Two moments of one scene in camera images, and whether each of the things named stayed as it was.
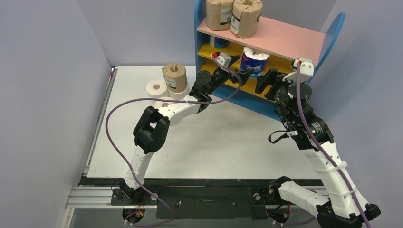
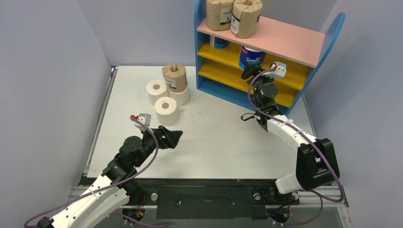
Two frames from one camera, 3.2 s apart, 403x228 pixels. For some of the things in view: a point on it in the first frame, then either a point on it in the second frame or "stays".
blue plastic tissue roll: (220, 43) stays
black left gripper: (243, 76) to (171, 137)
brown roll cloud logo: (245, 18) stays
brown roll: (218, 14) stays
